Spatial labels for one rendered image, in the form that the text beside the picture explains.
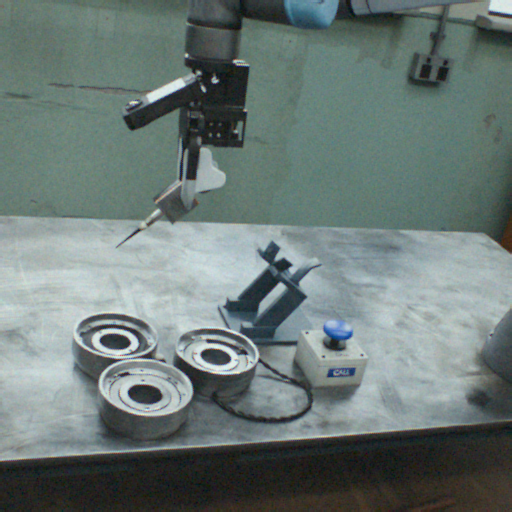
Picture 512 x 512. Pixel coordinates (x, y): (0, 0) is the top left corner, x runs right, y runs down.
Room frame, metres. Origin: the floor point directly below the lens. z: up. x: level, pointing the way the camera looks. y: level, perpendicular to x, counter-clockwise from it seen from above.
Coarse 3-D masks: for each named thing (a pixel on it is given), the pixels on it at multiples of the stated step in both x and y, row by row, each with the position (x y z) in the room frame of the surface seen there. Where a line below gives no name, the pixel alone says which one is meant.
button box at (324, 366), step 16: (304, 336) 0.86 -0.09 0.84; (320, 336) 0.87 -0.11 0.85; (304, 352) 0.85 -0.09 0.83; (320, 352) 0.83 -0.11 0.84; (336, 352) 0.83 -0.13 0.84; (352, 352) 0.84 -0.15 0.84; (304, 368) 0.84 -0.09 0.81; (320, 368) 0.81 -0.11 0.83; (336, 368) 0.82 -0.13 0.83; (352, 368) 0.83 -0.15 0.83; (320, 384) 0.81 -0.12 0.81; (336, 384) 0.82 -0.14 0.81; (352, 384) 0.83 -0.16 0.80
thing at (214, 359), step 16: (192, 336) 0.83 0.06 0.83; (208, 336) 0.84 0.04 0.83; (224, 336) 0.84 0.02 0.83; (240, 336) 0.83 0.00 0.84; (176, 352) 0.77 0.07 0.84; (208, 352) 0.81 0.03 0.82; (224, 352) 0.81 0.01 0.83; (256, 352) 0.80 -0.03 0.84; (192, 368) 0.75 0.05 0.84; (208, 368) 0.76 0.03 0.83; (224, 368) 0.77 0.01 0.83; (256, 368) 0.79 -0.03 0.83; (192, 384) 0.75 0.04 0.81; (208, 384) 0.74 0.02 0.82; (224, 384) 0.74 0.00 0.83; (240, 384) 0.75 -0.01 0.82
